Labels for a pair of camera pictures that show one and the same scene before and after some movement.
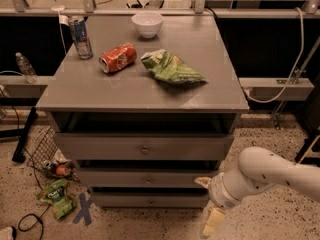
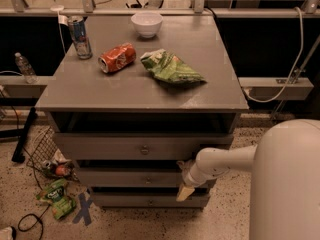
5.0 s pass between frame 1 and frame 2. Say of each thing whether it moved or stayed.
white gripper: moved
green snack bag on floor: stayed
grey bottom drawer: stayed
